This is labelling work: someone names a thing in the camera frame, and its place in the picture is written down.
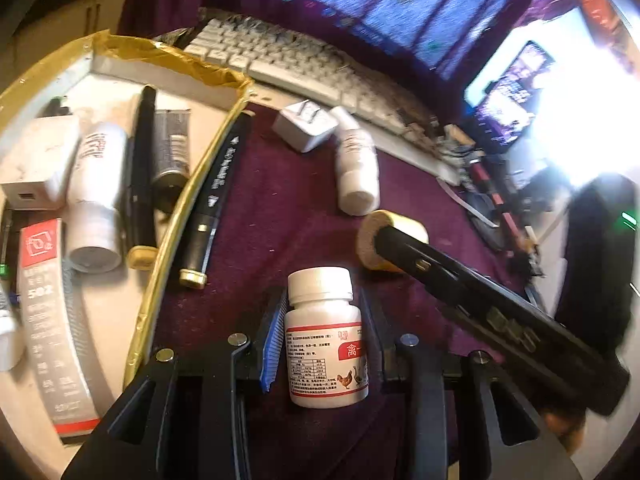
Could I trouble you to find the red white glue box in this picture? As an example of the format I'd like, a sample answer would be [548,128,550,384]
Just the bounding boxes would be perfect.
[17,218,108,443]

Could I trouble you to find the black marker pen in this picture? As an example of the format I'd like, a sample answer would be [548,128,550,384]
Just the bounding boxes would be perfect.
[122,86,157,271]

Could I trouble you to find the maroon table cloth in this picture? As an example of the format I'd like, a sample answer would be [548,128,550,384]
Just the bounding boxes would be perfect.
[154,107,478,479]

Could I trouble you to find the white computer keyboard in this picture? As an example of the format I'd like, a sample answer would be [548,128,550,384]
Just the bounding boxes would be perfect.
[178,12,460,186]

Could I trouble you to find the white bottle red label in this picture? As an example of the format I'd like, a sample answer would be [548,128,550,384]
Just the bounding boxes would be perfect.
[0,287,25,372]

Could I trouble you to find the silver grey tube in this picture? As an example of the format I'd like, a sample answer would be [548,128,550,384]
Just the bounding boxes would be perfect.
[151,110,191,214]

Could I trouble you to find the beige cabinet doors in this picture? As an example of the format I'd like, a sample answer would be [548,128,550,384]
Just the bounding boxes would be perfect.
[0,0,125,90]

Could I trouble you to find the yellow taped foam box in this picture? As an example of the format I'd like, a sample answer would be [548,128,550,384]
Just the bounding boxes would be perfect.
[0,29,256,480]

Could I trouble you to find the yellow tape roll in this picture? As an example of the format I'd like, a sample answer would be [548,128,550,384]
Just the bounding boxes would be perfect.
[356,209,428,274]

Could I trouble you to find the smartphone on stand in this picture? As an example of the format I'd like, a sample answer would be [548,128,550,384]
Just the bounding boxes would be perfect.
[474,41,555,153]

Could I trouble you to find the white spray bottle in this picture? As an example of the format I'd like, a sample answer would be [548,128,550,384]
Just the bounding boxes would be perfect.
[65,122,128,274]

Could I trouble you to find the white power adapter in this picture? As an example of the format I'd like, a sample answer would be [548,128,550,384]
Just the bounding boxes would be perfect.
[1,115,81,210]

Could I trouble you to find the person's right hand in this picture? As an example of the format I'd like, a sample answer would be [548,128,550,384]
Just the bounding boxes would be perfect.
[539,410,586,456]

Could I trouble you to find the white charger plug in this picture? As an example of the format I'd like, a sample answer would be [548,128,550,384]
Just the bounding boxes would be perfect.
[272,100,338,153]

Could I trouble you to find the white pill bottle chicken label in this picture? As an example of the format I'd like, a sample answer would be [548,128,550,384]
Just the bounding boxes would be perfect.
[284,266,369,410]

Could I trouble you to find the black marker yellow cap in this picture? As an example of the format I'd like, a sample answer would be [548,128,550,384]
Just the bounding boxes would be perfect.
[179,110,254,290]

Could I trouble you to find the black marker green end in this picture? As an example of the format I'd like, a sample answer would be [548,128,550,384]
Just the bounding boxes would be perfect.
[0,204,13,280]

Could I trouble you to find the orange bag on hooks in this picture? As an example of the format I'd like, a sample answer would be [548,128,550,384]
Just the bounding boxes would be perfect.
[579,0,639,74]

